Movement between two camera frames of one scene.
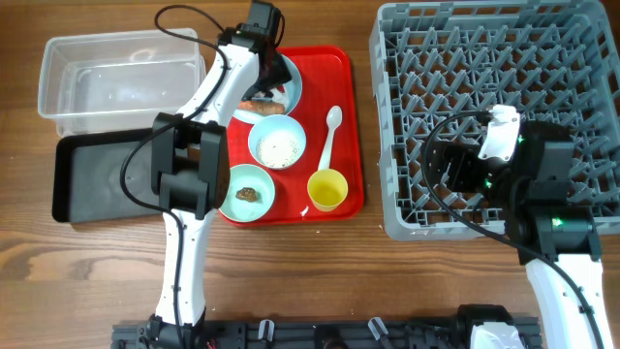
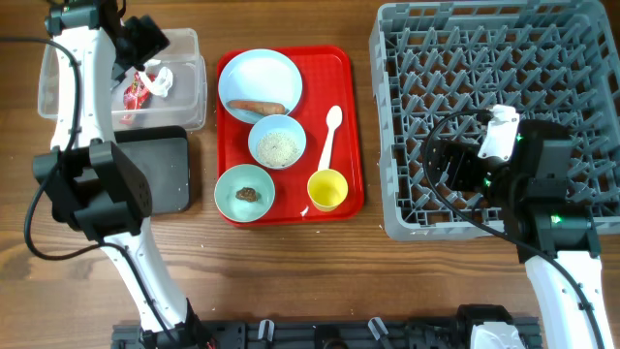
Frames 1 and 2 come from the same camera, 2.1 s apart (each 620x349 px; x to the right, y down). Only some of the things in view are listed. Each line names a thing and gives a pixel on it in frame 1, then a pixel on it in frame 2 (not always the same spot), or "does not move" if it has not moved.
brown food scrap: [247, 194] does not move
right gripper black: [465, 156] does not move
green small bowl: [252, 176] does not move
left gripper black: [279, 76] -> [150, 39]
